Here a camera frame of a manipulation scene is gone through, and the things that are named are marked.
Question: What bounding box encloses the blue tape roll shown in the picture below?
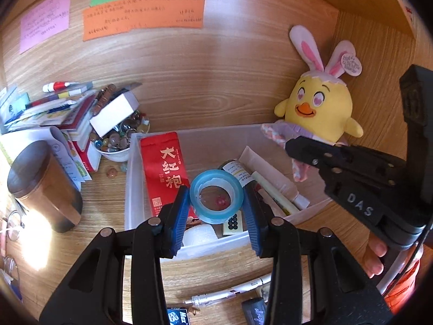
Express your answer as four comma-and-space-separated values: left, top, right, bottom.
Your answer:
190, 170, 244, 225

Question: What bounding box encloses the white cosmetic tube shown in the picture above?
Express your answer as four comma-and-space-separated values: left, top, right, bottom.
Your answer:
239, 146, 310, 210

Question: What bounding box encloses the black purple cosmetic bottle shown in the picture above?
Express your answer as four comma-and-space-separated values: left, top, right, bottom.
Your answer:
241, 297, 266, 325

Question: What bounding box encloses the white fountain pen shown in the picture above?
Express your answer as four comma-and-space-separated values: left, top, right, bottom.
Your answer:
182, 274, 271, 308

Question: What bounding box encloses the white folded leaflet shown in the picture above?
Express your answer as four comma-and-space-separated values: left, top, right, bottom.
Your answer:
1, 126, 85, 191

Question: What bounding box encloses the pink sticky note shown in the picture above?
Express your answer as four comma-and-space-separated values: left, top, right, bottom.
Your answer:
19, 0, 70, 54

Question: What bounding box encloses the brown leather watch strap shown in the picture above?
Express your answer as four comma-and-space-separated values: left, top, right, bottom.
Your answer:
91, 83, 117, 117

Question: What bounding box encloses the mahjong tile eraser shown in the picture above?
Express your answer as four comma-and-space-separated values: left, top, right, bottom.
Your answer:
222, 210, 244, 236

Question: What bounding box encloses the red tea packet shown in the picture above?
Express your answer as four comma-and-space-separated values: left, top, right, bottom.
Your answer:
139, 132, 190, 216

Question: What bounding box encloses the right hand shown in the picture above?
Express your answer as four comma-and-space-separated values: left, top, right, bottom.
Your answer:
361, 233, 388, 279

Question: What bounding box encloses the dark green bottle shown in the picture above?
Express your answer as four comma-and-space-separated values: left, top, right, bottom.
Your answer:
219, 160, 257, 190

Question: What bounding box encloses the white green text tube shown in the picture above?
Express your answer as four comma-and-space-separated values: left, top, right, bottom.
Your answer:
252, 172, 299, 215

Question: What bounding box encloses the loose orange stone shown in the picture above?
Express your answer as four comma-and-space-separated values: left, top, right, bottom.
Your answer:
106, 167, 118, 179

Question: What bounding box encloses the brown mug with lid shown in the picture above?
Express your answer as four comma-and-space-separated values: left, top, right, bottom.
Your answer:
6, 141, 83, 233

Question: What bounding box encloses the orange sticky note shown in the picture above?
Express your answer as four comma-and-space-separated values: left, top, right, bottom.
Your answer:
83, 0, 205, 41

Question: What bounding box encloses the stack of books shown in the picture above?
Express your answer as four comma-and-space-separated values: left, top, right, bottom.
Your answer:
26, 90, 101, 173

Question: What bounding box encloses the yellow chick plush toy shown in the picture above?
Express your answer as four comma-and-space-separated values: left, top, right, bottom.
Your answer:
260, 24, 365, 183

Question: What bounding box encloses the clear plastic storage bin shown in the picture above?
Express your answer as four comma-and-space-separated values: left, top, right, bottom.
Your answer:
124, 124, 330, 261

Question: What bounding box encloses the white bowl of stones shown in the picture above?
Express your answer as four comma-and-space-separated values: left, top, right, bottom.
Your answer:
90, 110, 150, 163

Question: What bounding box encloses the white cardboard box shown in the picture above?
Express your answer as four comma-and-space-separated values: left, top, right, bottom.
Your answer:
90, 91, 139, 137

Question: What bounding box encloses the blue Max staples box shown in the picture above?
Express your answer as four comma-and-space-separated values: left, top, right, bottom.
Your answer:
167, 307, 190, 325

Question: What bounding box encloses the red white marker pen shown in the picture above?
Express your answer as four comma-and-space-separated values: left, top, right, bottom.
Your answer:
42, 82, 78, 93

